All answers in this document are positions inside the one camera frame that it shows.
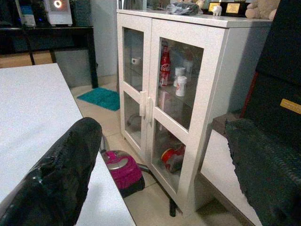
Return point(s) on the beige teddy bear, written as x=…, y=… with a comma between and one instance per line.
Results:
x=262, y=9

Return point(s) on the white printed mug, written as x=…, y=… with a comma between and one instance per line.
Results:
x=181, y=86

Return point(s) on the black speaker box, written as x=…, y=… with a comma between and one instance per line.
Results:
x=277, y=77

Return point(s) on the black console table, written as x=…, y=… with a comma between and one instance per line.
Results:
x=54, y=40

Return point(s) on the white air purifier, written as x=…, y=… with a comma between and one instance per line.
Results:
x=58, y=11

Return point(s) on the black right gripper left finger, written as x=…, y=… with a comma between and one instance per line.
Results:
x=58, y=169

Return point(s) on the black plastic bag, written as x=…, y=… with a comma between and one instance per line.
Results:
x=183, y=9

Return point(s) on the teal bath mat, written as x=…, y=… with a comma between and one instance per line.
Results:
x=101, y=98

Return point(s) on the white elephant figurine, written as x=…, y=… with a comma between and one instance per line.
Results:
x=216, y=10

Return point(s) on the glass bowl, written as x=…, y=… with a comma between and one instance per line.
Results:
x=134, y=121

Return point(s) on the pink vacuum cleaner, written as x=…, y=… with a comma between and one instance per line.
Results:
x=124, y=169

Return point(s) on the gold plaque black frame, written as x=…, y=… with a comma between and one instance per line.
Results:
x=213, y=6
x=232, y=8

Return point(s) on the red cola bottle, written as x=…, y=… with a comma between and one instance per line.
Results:
x=165, y=66

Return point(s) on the small white cup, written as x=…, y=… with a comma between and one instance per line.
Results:
x=136, y=60

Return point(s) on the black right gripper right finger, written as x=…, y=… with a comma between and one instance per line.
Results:
x=265, y=164

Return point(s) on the white glass-door cabinet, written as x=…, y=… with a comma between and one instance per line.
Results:
x=188, y=94

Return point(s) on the white box blue label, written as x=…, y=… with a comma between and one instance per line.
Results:
x=26, y=13

